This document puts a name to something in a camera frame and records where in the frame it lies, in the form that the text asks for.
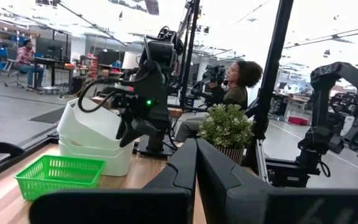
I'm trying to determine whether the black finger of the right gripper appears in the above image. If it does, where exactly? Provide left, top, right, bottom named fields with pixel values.
left=116, top=115, right=141, bottom=147
left=121, top=119, right=160, bottom=148

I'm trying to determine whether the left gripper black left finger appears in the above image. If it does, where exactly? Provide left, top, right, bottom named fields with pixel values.
left=29, top=138, right=198, bottom=224

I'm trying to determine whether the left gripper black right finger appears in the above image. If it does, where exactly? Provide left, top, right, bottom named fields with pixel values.
left=196, top=138, right=358, bottom=224

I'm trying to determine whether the white plastic bin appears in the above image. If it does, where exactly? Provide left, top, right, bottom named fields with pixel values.
left=58, top=142, right=134, bottom=177
left=57, top=134, right=135, bottom=156
left=57, top=98, right=135, bottom=150

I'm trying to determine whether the green mesh plastic basket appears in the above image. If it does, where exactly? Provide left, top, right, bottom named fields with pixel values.
left=13, top=154, right=106, bottom=202

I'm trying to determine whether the white background lamp shade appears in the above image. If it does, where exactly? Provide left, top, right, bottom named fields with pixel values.
left=121, top=51, right=142, bottom=71

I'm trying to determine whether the black floor mat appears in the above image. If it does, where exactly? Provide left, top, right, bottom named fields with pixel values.
left=29, top=106, right=67, bottom=124

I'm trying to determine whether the potted green plant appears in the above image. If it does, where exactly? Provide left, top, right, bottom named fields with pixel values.
left=196, top=103, right=256, bottom=166

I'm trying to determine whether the black background pole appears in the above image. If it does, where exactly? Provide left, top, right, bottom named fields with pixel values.
left=178, top=0, right=202, bottom=107

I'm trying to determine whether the black background device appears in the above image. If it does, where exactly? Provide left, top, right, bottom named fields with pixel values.
left=193, top=64, right=227, bottom=103

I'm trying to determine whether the red box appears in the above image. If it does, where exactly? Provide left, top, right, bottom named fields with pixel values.
left=287, top=116, right=310, bottom=126

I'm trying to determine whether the seated person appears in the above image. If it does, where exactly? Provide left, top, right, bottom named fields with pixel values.
left=174, top=60, right=264, bottom=144
left=15, top=39, right=45, bottom=90

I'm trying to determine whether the black desk with monitor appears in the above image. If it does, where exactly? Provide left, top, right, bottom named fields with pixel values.
left=32, top=37, right=73, bottom=96

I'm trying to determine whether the grey office chair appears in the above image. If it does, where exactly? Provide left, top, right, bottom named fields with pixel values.
left=3, top=58, right=26, bottom=90

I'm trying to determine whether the black aluminium rig frame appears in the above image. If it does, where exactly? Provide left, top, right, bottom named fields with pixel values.
left=0, top=0, right=295, bottom=187

